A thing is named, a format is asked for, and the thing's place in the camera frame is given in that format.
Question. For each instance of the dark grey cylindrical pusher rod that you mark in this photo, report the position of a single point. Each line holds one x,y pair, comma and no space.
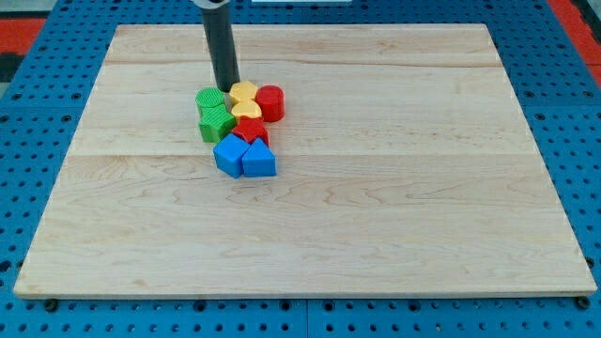
220,39

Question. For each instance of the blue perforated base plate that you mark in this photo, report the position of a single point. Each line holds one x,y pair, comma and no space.
47,95

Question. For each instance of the red star block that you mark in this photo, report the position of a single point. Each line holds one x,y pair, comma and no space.
251,128

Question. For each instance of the silver rod mount collar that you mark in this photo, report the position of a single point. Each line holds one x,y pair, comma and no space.
211,4

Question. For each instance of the green star block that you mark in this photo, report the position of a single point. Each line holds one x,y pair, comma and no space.
216,123

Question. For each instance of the light wooden board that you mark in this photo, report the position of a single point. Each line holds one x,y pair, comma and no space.
405,169

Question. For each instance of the green cylinder block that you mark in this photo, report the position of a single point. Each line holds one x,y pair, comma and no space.
208,97

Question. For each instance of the red cylinder block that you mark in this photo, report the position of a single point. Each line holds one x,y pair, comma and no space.
271,100

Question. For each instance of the blue cube block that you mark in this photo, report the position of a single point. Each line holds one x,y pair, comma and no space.
228,155

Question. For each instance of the blue triangle block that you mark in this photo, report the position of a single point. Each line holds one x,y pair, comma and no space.
259,161

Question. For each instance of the yellow heart block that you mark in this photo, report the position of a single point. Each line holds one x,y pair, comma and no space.
248,108

